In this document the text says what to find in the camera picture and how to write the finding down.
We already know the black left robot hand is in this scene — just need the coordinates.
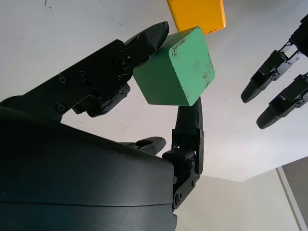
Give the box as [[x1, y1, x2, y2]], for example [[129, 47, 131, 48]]
[[240, 13, 308, 130]]

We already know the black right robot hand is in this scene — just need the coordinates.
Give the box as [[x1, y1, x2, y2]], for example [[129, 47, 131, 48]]
[[0, 21, 205, 231]]

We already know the yellow block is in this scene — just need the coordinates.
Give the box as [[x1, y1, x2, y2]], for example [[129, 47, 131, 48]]
[[167, 0, 227, 36]]

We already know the green block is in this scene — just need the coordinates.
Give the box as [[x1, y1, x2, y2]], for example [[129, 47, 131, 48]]
[[132, 26, 216, 107]]

